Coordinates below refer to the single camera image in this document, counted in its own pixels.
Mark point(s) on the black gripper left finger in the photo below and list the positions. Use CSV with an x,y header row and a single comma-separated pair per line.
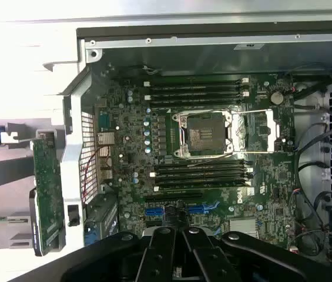
x,y
157,258

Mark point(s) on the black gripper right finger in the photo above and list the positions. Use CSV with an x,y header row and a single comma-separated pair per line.
x,y
209,264

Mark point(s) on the grey open PC case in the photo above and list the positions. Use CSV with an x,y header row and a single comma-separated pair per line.
x,y
212,55

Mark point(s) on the green motherboard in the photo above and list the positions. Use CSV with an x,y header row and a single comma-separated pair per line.
x,y
136,117

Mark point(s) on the CPU socket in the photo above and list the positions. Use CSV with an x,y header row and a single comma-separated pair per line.
x,y
204,132

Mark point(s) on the blue expansion slot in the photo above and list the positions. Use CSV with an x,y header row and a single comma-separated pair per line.
x,y
154,212

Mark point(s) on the metal socket cover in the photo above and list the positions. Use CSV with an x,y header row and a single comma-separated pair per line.
x,y
236,135

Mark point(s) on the long black expansion slot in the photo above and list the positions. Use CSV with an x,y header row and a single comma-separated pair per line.
x,y
171,196

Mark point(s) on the silver chipset heatsink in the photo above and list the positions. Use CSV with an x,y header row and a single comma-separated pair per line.
x,y
242,226

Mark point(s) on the round coin battery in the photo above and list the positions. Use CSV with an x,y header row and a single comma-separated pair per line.
x,y
276,97

